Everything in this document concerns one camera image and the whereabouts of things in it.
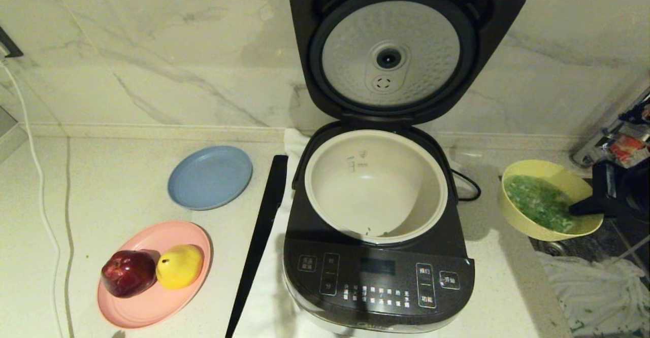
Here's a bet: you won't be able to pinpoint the chrome faucet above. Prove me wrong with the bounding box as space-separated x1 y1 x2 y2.
570 88 650 170

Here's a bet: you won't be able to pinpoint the yellow bowl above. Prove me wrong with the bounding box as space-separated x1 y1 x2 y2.
500 159 605 242

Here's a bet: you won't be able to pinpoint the blue plate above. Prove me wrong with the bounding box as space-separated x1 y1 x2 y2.
168 146 253 211

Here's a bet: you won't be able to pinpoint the dark grey rice cooker lid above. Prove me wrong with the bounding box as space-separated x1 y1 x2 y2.
288 0 529 125

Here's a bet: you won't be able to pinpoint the black flat strip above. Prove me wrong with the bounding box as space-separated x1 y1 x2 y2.
225 155 289 338

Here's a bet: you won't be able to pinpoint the white crumpled cloth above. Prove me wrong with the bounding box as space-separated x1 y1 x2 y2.
538 252 650 336

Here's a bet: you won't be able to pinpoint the red apple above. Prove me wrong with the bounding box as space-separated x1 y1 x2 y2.
101 250 157 298

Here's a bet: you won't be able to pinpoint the red orange bottle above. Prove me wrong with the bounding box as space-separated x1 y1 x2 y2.
609 134 646 165

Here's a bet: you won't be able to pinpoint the white bowl with greens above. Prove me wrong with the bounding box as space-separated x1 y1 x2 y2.
304 129 449 244

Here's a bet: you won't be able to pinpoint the black power cord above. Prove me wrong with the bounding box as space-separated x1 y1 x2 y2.
453 170 481 201

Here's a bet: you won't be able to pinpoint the green grains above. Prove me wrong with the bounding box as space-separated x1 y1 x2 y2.
504 175 579 233

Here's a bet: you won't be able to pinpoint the dark grey rice cooker base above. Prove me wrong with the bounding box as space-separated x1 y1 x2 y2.
283 120 476 336

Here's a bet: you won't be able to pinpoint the white cable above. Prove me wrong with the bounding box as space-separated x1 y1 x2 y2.
0 56 69 338

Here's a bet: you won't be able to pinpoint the pink plate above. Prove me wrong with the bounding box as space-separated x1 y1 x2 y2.
97 220 213 328

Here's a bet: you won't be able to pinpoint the yellow pear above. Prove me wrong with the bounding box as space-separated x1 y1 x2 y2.
156 244 204 289

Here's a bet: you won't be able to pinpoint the steel sink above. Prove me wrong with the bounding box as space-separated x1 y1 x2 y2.
528 176 650 338

